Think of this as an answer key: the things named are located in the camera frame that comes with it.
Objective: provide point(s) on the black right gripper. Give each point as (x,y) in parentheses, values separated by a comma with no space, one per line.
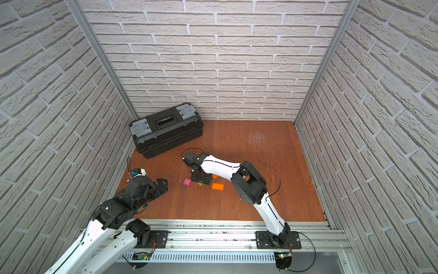
(206,181)

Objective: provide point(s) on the black plastic toolbox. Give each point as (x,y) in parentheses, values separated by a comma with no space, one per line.
(165,130)

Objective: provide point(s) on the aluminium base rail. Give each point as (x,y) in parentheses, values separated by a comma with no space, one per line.
(222,235)

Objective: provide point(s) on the aluminium corner post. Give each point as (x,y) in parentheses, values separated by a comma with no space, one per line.
(96,46)
(334,43)

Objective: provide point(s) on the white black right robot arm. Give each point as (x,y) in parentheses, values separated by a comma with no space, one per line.
(250,186)

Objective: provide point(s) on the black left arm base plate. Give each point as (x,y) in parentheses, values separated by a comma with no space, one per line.
(154,238)

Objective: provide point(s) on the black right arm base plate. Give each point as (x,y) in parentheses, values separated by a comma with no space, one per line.
(265,240)

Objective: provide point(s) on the magenta lego brick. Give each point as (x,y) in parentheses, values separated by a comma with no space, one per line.
(187,182)

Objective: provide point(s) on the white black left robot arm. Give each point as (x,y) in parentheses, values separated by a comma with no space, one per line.
(113,230)

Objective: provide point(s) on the white perforated cable tray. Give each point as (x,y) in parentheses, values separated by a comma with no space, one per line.
(202,257)

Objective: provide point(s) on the aluminium corner post right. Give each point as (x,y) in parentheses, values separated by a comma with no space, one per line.
(334,43)

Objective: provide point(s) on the aluminium corner post left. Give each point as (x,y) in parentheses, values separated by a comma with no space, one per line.
(96,46)

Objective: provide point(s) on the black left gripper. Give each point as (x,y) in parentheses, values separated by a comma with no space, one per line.
(159,185)

